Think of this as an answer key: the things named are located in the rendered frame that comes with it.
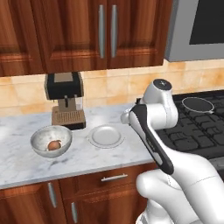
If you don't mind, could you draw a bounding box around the wooden drawer front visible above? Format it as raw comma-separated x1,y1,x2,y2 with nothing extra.
59,162,158,201

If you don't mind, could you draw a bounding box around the black hob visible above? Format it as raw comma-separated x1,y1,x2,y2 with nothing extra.
153,89,224,179

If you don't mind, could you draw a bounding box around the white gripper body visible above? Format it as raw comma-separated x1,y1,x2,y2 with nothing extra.
120,106,136,125

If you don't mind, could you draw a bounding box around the wooden wall cupboard door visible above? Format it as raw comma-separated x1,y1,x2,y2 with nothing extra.
106,0,173,70
30,0,109,74
0,0,46,78

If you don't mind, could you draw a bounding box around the grey microwave oven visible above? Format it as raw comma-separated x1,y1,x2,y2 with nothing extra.
164,0,224,63

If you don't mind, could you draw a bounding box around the silver drawer handle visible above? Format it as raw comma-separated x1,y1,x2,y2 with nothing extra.
101,173,129,183

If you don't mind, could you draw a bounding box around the silver metal bowl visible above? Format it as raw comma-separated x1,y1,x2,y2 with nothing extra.
30,124,74,159

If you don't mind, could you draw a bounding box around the silver wall cupboard handle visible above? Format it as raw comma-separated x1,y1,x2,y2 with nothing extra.
98,3,106,60
110,3,119,59

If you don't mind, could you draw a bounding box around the wooden base cupboard door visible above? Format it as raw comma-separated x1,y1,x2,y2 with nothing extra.
62,191,150,224
0,179,67,224

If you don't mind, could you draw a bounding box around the silver base cupboard handle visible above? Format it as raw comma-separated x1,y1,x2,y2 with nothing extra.
47,181,58,209
71,201,79,224

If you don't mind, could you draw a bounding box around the dark round pan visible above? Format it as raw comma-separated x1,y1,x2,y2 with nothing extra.
181,96,215,115

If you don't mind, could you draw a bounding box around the black and tan coffee machine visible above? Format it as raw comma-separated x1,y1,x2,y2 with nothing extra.
44,71,88,131

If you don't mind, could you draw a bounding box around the white round plate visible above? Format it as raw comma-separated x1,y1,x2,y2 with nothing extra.
87,123,126,150

